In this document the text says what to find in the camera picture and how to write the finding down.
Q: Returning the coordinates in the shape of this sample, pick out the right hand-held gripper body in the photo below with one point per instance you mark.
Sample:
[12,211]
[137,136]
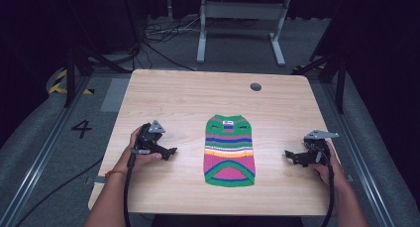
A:
[315,148]

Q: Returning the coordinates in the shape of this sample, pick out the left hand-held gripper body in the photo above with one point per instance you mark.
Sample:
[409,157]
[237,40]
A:
[149,140]

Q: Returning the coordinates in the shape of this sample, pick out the striped knitted pet sweater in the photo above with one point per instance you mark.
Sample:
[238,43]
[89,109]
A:
[229,151]

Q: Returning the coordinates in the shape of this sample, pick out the person's left hand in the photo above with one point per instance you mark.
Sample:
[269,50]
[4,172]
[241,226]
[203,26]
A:
[142,156]

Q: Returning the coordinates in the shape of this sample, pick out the person's right hand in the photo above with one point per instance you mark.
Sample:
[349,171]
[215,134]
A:
[332,167]

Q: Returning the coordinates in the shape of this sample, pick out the grey table grommet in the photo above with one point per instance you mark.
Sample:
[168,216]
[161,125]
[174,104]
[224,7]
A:
[255,87]

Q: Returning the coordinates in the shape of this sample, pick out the black metal stand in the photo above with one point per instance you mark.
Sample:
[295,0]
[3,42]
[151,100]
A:
[330,70]
[77,61]

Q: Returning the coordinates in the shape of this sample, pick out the yellow black hazard tape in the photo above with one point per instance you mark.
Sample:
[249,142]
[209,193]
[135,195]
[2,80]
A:
[59,85]

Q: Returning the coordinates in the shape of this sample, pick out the aluminium floor rail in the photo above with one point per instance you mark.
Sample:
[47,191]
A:
[36,161]
[358,154]

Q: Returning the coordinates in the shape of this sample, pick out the white metal table frame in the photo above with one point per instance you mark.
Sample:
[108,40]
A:
[242,10]

